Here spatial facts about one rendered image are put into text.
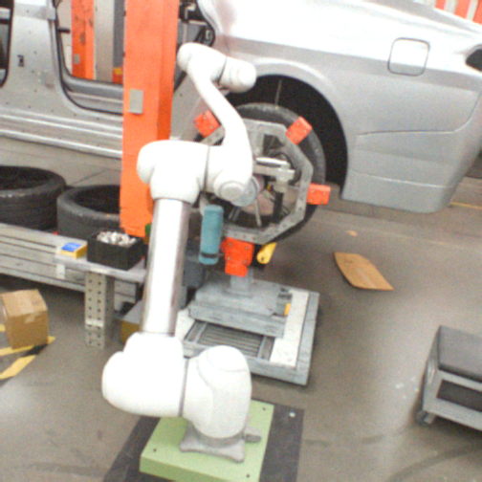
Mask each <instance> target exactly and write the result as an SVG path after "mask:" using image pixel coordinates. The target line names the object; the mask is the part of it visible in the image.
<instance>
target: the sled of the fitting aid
mask: <svg viewBox="0 0 482 482"><path fill-rule="evenodd" d="M293 296H294V294H290V293H285V292H281V291H279V293H278V296H277V299H276V302H275V305H274V310H273V313H272V316H271V317H267V316H262V315H258V314H254V313H250V312H245V311H241V310H236V309H232V308H229V307H224V306H220V305H215V304H211V303H206V302H203V301H198V300H196V296H195V298H193V300H192V301H191V302H190V304H189V311H188V317H189V318H197V319H200V320H205V321H209V322H213V323H218V324H222V325H226V326H230V327H234V328H238V329H243V330H247V331H251V332H255V333H259V334H263V335H268V336H272V337H276V338H281V339H283V336H284V332H285V329H286V325H287V321H288V317H289V314H290V310H291V306H292V301H293Z"/></svg>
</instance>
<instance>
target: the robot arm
mask: <svg viewBox="0 0 482 482"><path fill-rule="evenodd" d="M177 62H178V65H179V66H180V67H181V69H182V70H184V71H185V72H187V74H188V75H189V77H190V78H191V80H192V81H193V82H194V84H195V87H196V89H197V91H198V92H199V94H200V95H201V96H202V98H203V99H204V100H205V102H206V103H207V104H208V106H209V108H210V109H211V110H212V112H213V113H214V114H215V116H216V117H217V118H218V120H219V121H220V122H221V123H222V124H223V126H224V128H225V130H226V136H225V138H224V140H223V143H222V145H221V146H208V145H203V144H199V143H196V142H181V141H160V142H152V143H150V144H148V145H146V146H144V147H143V148H142V150H141V152H140V155H139V159H138V165H137V171H138V174H139V177H140V179H141V180H142V181H143V182H144V183H145V184H146V185H150V190H151V195H152V198H153V200H154V201H156V203H155V207H154V214H153V222H152V229H151V236H150V244H149V251H148V261H147V269H146V277H145V283H144V291H143V299H142V312H141V320H140V327H139V333H135V334H134V335H133V336H132V337H131V338H130V339H129V340H128V341H127V343H126V346H125V348H124V351H123V353H122V352H119V353H117V354H115V355H114V356H113V357H112V358H111V359H110V360H109V362H108V363H107V364H106V366H105V368H104V372H103V378H102V393H103V396H104V398H105V399H106V400H107V401H108V402H109V403H110V404H111V405H113V406H115V407H117V408H119V409H121V410H124V411H127V412H130V413H134V414H139V415H144V416H153V417H183V418H185V419H187V420H189V422H188V425H187V428H186V433H185V436H184V438H183V439H182V440H181V442H180V444H179V451H180V452H194V453H199V454H204V455H209V456H214V457H219V458H224V459H228V460H230V461H232V462H234V463H237V464H240V463H242V462H243V461H244V458H245V453H244V443H245V442H260V441H261V438H262V437H261V435H262V431H261V430H259V429H257V428H254V427H250V426H248V423H249V422H250V419H251V415H250V414H249V413H248V410H249V406H250V400H251V392H252V384H251V376H250V370H249V367H248V364H247V361H246V359H245V358H244V356H243V355H242V354H241V353H240V352H239V351H238V350H237V349H235V348H233V347H230V346H226V345H220V346H213V347H210V348H209V349H207V350H205V351H204V352H202V353H201V354H200V356H199V357H196V358H192V359H184V353H183V345H182V343H181V342H180V340H179V339H178V337H176V336H175V333H176V324H177V316H178V309H179V300H180V292H181V285H182V277H183V268H184V261H185V253H186V238H187V230H188V222H189V214H190V206H192V205H193V204H194V202H195V201H196V199H197V196H198V194H199V191H207V192H213V193H215V194H216V195H217V196H218V197H220V198H222V199H224V200H227V201H233V200H236V199H238V198H240V197H241V196H242V195H243V194H244V193H245V191H246V190H247V188H248V186H249V183H250V180H251V177H252V151H251V148H250V144H249V140H248V136H247V131H246V128H245V125H244V123H243V122H242V120H241V119H240V117H239V116H238V114H237V113H236V112H235V111H234V109H233V108H232V107H231V106H230V105H229V103H228V102H227V101H226V100H225V99H224V98H223V96H222V95H221V94H220V93H219V92H218V91H224V89H225V91H227V90H230V91H231V92H233V93H244V92H247V91H249V90H250V89H251V88H252V87H253V85H254V83H255V79H256V71H255V69H254V68H253V66H252V65H251V64H250V63H248V62H245V61H242V60H237V59H233V58H230V57H227V56H225V55H222V54H220V53H219V52H217V51H214V50H212V49H211V48H208V47H206V46H203V45H200V44H195V43H187V44H185V45H183V46H182V47H181V49H180V51H179V53H178V56H177ZM212 82H215V83H218V84H217V88H218V91H217V89H216V88H215V87H214V86H213V85H212Z"/></svg>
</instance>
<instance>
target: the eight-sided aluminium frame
mask: <svg viewBox="0 0 482 482"><path fill-rule="evenodd" d="M241 120H242V122H243V123H244V125H245V128H246V129H247V130H251V131H252V132H264V134H270V135H276V136H277V137H278V138H279V140H280V141H281V142H282V144H283V145H284V147H286V148H288V149H290V150H292V152H293V153H294V155H295V158H296V163H297V165H299V168H300V170H301V171H302V175H301V180H300V186H299V192H298V196H297V202H296V211H294V212H293V213H291V214H290V215H288V216H286V217H285V218H283V219H282V220H280V221H279V223H280V228H279V229H274V228H268V229H267V230H265V231H259V230H250V229H245V228H240V227H236V226H231V225H226V224H224V223H222V231H221V236H224V235H226V236H227V237H230V238H235V239H240V240H245V241H249V242H253V243H257V244H265V243H267V242H269V241H270V240H271V239H273V238H274V237H276V236H277V235H279V234H280V233H281V232H283V231H284V230H286V229H288V228H289V227H291V226H292V225H294V224H296V223H298V222H299V221H300V220H302V219H303V217H304V213H305V210H306V203H307V202H306V200H307V195H308V190H309V186H310V183H311V177H312V174H313V167H312V165H311V164H310V162H309V161H308V160H307V158H306V157H305V155H304V154H303V152H302V151H301V150H300V148H299V147H298V145H295V144H294V143H293V142H292V141H291V140H290V139H289V138H288V137H287V136H286V135H285V134H286V131H287V129H286V128H285V126H284V125H281V124H275V123H269V122H264V121H257V120H246V119H241ZM225 136H226V130H225V128H224V126H223V124H222V125H221V126H220V127H219V128H217V129H216V130H215V131H214V132H212V133H211V134H210V135H209V136H207V137H206V138H205V139H204V140H202V141H201V142H200V144H203V145H208V146H213V145H214V144H215V143H217V142H218V141H219V140H221V139H222V138H223V137H225ZM200 198H201V199H200V208H201V209H200V213H201V214H202V215H203V216H204V207H205V206H207V205H209V203H208V201H207V200H206V198H205V197H204V196H203V194H202V193H201V197H200ZM227 232H228V233H227Z"/></svg>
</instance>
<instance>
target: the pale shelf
mask: <svg viewBox="0 0 482 482"><path fill-rule="evenodd" d="M53 263H55V264H60V265H64V266H69V267H73V268H78V269H82V270H86V271H90V272H95V273H99V274H107V275H112V276H115V277H120V278H124V279H128V280H133V281H137V282H141V283H144V282H145V277H146V270H144V269H143V268H144V259H142V261H141V262H139V263H138V264H137V265H135V266H134V267H133V268H132V269H130V270H129V271H128V272H125V271H121V270H117V269H113V268H109V267H105V266H101V265H98V264H94V263H90V262H87V252H86V253H85V254H83V255H82V256H80V257H79V258H77V259H75V257H74V256H71V255H67V254H62V253H58V254H57V255H55V256H53Z"/></svg>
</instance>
